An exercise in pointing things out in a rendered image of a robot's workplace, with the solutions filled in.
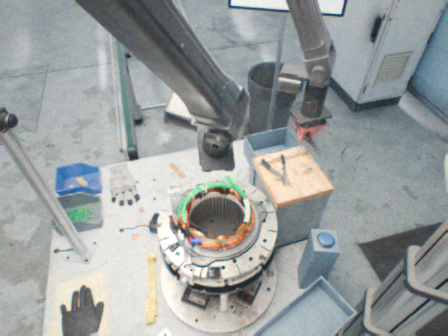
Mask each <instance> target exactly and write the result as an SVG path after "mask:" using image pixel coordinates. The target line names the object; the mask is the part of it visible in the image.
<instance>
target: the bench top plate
mask: <svg viewBox="0 0 448 336"><path fill-rule="evenodd" d="M233 148H234V161H235V168H234V171H211V172H210V173H207V174H206V172H202V166H199V151H198V148H195V149H192V150H188V151H180V152H177V153H169V154H165V155H162V156H154V157H150V158H143V159H139V160H135V161H128V162H124V163H127V168H128V171H129V172H130V173H132V176H133V178H134V180H135V184H136V189H137V193H138V194H139V195H140V200H135V197H134V195H133V194H132V191H131V192H130V194H131V197H132V202H133V204H132V205H128V204H127V199H126V196H125V193H124V205H123V206H120V205H119V198H118V195H116V201H115V203H113V202H112V201H111V197H112V195H111V193H110V188H109V181H110V177H111V172H110V169H109V168H110V167H111V166H116V165H118V164H121V163H117V164H113V165H110V166H103V167H100V173H101V174H102V181H103V189H102V191H103V193H100V194H98V195H100V198H101V201H102V203H103V227H100V228H96V229H93V230H86V231H83V232H78V234H79V235H80V237H81V239H86V240H95V241H98V242H99V243H98V246H97V247H96V250H95V252H94V254H93V257H92V258H91V261H90V262H89V264H81V263H76V262H68V261H65V260H64V259H65V257H66V254H68V251H69V250H68V249H70V248H71V245H70V244H69V242H68V240H66V237H65V236H61V235H59V233H58V232H56V230H55V229H54V228H53V229H52V237H51V252H50V259H49V274H48V281H47V296H46V303H45V311H44V326H43V333H42V336H46V335H47V321H49V320H52V318H53V301H54V283H56V282H59V281H64V280H66V279H71V278H73V277H79V276H81V275H84V274H89V273H92V272H97V271H99V270H102V269H106V272H107V281H108V301H109V310H110V329H111V334H108V335H106V336H157V335H158V334H160V333H161V332H162V331H164V330H165V328H167V330H168V331H170V333H171V335H172V336H250V335H251V333H253V332H254V331H256V330H257V329H258V328H259V327H260V326H262V325H263V324H265V323H266V321H268V320H269V319H271V317H272V316H274V315H275V314H276V313H278V311H280V309H283V307H284V306H286V305H287V304H288V303H290V301H292V300H293V299H295V297H297V296H298V295H299V294H300V293H301V292H303V291H304V290H305V289H298V271H297V269H298V265H299V262H300V259H301V257H302V255H303V251H304V249H305V245H306V243H307V241H308V240H303V241H300V242H295V243H293V244H291V245H286V246H284V247H279V248H277V249H276V253H275V255H274V260H275V262H276V267H277V274H278V279H277V285H276V292H275V294H274V296H273V299H272V301H271V304H270V305H269V306H268V309H266V311H265V312H264V313H263V314H262V315H261V316H260V317H259V318H258V319H257V320H256V321H254V322H253V323H252V324H250V325H249V326H246V327H245V328H242V329H240V330H238V331H234V332H230V333H206V332H203V331H199V330H197V329H194V328H192V327H190V326H188V325H187V324H184V323H183V322H182V321H181V320H179V319H178V318H177V316H175V315H174V314H173V312H172V311H171V309H169V306H168V305H167V302H166V301H165V298H164V296H163V294H162V288H161V283H160V272H161V267H162V262H163V261H162V257H161V253H162V252H160V251H159V239H158V235H157V234H155V233H150V229H149V228H148V227H147V226H139V227H137V228H135V227H136V226H138V225H145V223H146V224H147V225H148V224H149V223H150V220H151V219H152V216H153V215H154V214H155V213H160V212H161V211H162V207H163V206H164V203H166V201H167V200H169V193H168V190H167V186H169V185H172V184H174V183H178V186H179V188H182V186H184V185H186V184H187V183H190V184H191V182H192V181H195V180H198V179H200V178H202V179H203V181H206V178H207V181H208V180H209V177H212V176H219V182H220V176H224V177H226V176H228V175H229V176H230V177H231V178H236V179H237V176H238V173H239V176H238V179H239V182H240V181H244V179H245V178H246V180H245V182H246V183H248V176H249V167H250V166H249V164H248V161H247V160H246V157H245V156H244V140H241V141H234V143H233ZM171 162H173V163H174V164H175V165H176V166H177V168H179V170H180V171H182V173H184V174H185V175H186V176H187V177H186V178H184V179H182V178H180V177H179V176H178V175H177V173H175V172H174V171H173V170H172V168H170V167H169V166H168V164H169V163H171ZM240 168H241V171H240V172H239V170H240ZM247 171H248V174H247ZM246 174H247V176H246ZM205 176H206V177H205ZM138 206H139V207H138ZM137 207H138V208H137ZM139 208H144V210H145V212H143V213H140V211H139V210H138V209H139ZM134 210H135V211H134ZM130 211H131V212H130ZM136 217H137V218H136ZM141 219H142V220H141ZM139 222H140V223H139ZM137 223H138V224H137ZM120 228H123V229H125V228H134V229H127V230H124V231H123V232H120ZM142 229H143V230H142ZM138 230H139V231H138ZM133 234H140V235H139V237H137V239H136V240H135V241H134V240H132V235H133ZM150 244H152V245H151V246H152V247H151V246H150ZM56 248H59V250H68V251H66V252H58V253H56V254H55V253H54V249H56ZM130 248H131V250H130ZM141 248H142V249H141ZM155 249H156V250H155ZM144 250H145V251H144ZM159 252H160V253H159ZM152 253H155V255H156V257H157V262H155V278H156V289H157V312H158V316H155V323H152V324H150V325H146V323H145V313H146V301H145V299H150V292H149V277H148V262H147V255H148V254H150V256H151V257H152ZM128 259H129V260H128ZM56 263H58V264H56ZM133 267H135V268H133ZM54 269H55V270H56V271H55V270H54ZM129 269H130V270H129ZM133 270H134V271H133ZM133 274H134V275H133ZM130 275H132V276H130ZM130 277H131V278H130ZM130 288H131V289H130ZM132 288H133V289H132ZM132 292H133V293H132ZM130 295H131V296H130ZM140 296H141V297H140ZM138 297H139V298H138ZM137 298H138V299H137ZM121 325H123V326H121ZM132 325H133V326H132ZM126 327H128V328H126ZM155 329H157V330H155ZM119 330H120V331H119ZM158 330H160V331H158ZM122 331H123V332H122ZM116 332H117V333H116ZM120 332H122V333H120ZM115 333H116V334H115Z"/></svg>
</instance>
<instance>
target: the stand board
mask: <svg viewBox="0 0 448 336"><path fill-rule="evenodd" d="M301 151H307V149H306V148H305V146H300V147H297V148H291V149H288V150H285V151H278V152H276V153H270V154H266V155H263V156H258V157H254V158H253V160H252V163H253V166H254V167H255V168H256V171H257V173H258V175H259V176H260V178H261V181H262V182H263V185H264V186H265V187H266V190H267V191H268V194H269V195H270V197H271V199H272V200H273V203H274V205H275V206H276V208H281V207H284V206H286V205H292V204H294V203H299V202H302V201H305V200H310V199H313V198H318V197H320V196H323V195H328V194H330V193H333V190H334V187H333V185H332V184H331V183H330V181H328V178H327V177H326V176H325V174H324V173H323V171H321V169H320V167H319V166H318V164H317V163H316V162H315V161H314V159H313V157H312V156H310V153H308V154H305V155H302V156H296V157H293V158H288V159H285V162H286V175H287V176H286V177H287V178H288V180H289V181H290V182H291V184H290V183H288V181H285V183H286V186H284V185H283V181H282V180H281V181H276V180H277V175H276V174H275V173H273V172H272V171H271V170H268V169H267V168H266V167H265V166H263V165H261V166H258V162H260V161H261V159H262V158H263V159H265V160H268V159H271V158H278V157H281V154H283V156H286V155H289V154H293V153H298V152H301ZM269 164H270V165H271V167H272V168H273V169H275V170H276V171H278V173H281V174H282V175H283V171H282V170H281V168H282V169H283V166H282V163H281V161H276V162H273V163H269ZM307 168H313V171H312V173H307V174H304V175H303V170H304V169H307Z"/></svg>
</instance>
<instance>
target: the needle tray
mask: <svg viewBox="0 0 448 336"><path fill-rule="evenodd" d="M356 313H357V311H355V310H354V309H353V308H352V306H350V305H349V304H348V303H347V301H345V300H344V299H343V298H342V296H340V294H338V293H337V291H335V289H333V288H332V287H331V286H330V284H329V283H328V282H327V281H326V280H325V279H324V278H323V277H322V276H321V277H320V278H319V279H317V280H316V281H315V282H313V284H311V285H310V286H309V287H308V288H307V289H305V290H304V291H303V292H301V293H300V294H299V295H298V296H297V297H295V299H293V300H292V301H290V303H288V304H287V305H286V306H284V307H283V309H280V311H278V313H276V314H275V315H274V316H272V317H271V319H269V320H268V321H266V323H265V324H263V325H262V326H260V327H259V328H258V329H257V330H256V331H254V332H253V333H251V335H250V336H335V335H336V334H337V333H338V332H339V331H340V330H341V329H342V328H343V327H344V326H345V325H346V324H347V323H349V321H351V320H352V318H353V317H354V316H355V315H356Z"/></svg>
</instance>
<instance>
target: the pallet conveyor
mask: <svg viewBox="0 0 448 336"><path fill-rule="evenodd" d="M176 1H177V4H178V6H179V9H180V10H181V12H182V14H183V15H184V17H185V18H186V19H187V17H186V15H185V14H184V10H183V9H182V6H181V5H180V3H179V0H176ZM110 49H111V57H112V66H113V83H114V92H115V108H116V116H117V134H118V142H119V149H120V153H122V152H123V154H124V156H125V155H128V157H129V159H130V161H135V160H139V153H138V148H137V139H136V134H135V124H141V123H142V120H141V119H140V114H139V111H145V110H149V109H157V108H162V107H166V105H167V102H165V103H160V104H152V105H147V106H141V105H140V104H137V101H136V99H135V93H134V89H133V87H132V81H131V78H130V72H129V69H128V66H127V59H126V58H130V57H131V55H130V51H129V50H127V49H126V48H125V47H123V45H122V44H121V43H120V42H118V40H116V39H115V37H113V35H111V34H110ZM125 54H126V55H125ZM132 111H133V113H132ZM133 114H134V116H135V123H134V118H133Z"/></svg>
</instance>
